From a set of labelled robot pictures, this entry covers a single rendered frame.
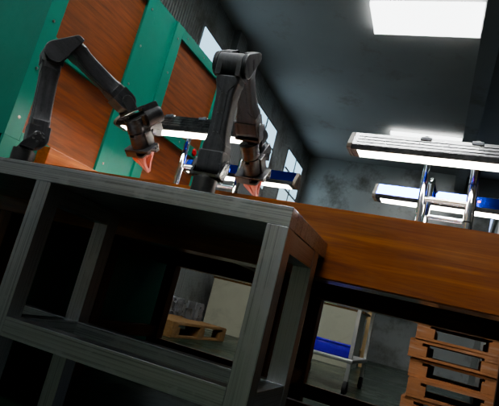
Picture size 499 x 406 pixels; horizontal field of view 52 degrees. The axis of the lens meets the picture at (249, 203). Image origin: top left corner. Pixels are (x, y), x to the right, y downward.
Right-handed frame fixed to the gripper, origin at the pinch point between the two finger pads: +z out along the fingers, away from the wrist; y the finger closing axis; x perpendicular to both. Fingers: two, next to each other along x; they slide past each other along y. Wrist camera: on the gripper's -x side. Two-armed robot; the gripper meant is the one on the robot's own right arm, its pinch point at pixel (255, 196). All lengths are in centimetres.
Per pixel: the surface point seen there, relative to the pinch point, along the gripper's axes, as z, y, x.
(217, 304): 438, 256, -310
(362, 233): -10.6, -40.8, 22.6
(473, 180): 5, -63, -33
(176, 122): -11, 44, -25
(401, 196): 33, -36, -58
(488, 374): 219, -89, -132
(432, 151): -11, -51, -23
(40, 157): -7, 86, 7
